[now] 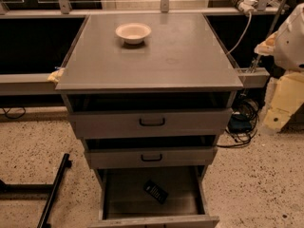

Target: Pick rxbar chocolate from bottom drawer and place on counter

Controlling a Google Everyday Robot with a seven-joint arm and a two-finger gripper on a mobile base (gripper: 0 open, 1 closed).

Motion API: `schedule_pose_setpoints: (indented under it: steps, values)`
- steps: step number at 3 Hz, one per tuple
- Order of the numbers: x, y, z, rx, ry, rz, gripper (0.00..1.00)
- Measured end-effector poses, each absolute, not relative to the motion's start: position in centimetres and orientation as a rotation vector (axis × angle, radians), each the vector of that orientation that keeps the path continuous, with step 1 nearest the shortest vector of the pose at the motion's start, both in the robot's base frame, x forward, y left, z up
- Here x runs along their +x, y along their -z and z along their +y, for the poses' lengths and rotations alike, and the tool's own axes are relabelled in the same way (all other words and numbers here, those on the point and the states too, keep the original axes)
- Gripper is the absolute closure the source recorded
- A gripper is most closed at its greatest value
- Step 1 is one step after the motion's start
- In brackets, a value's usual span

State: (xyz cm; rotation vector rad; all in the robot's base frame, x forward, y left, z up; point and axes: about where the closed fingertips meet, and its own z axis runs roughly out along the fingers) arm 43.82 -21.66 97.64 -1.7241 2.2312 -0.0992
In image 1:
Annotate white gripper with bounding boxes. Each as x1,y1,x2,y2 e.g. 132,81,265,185
254,4,304,71

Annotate black rxbar chocolate bar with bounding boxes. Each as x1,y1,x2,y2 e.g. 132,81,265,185
143,180,168,204

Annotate grey drawer cabinet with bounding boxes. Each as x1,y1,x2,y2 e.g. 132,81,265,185
55,12,244,228

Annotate middle grey drawer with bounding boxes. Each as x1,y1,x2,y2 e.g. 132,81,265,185
85,146,217,169

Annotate grey drawer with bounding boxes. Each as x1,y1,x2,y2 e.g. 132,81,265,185
85,146,217,169
68,108,232,139
89,166,219,228

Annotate top grey drawer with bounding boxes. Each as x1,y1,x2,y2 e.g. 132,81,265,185
68,108,232,139

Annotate bottom grey drawer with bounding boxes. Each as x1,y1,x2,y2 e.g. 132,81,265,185
89,166,219,228

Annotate power strip with plug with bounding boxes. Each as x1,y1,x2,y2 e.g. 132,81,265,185
230,0,257,15

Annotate thin metal rod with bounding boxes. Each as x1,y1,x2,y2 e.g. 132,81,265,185
247,0,295,74

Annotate white bowl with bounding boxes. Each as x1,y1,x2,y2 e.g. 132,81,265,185
115,23,152,45

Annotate yellow tape wad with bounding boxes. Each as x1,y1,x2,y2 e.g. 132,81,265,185
47,68,65,83

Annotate black metal stand base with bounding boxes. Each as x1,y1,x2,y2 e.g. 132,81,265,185
0,153,72,228

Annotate white power cable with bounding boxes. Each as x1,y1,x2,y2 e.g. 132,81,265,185
225,10,253,57

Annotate black floor cables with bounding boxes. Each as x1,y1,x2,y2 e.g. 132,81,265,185
217,97,261,149

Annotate grey metal rail frame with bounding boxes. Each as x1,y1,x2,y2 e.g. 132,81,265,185
0,0,291,97

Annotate black cable on left floor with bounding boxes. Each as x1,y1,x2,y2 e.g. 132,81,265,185
1,106,27,120

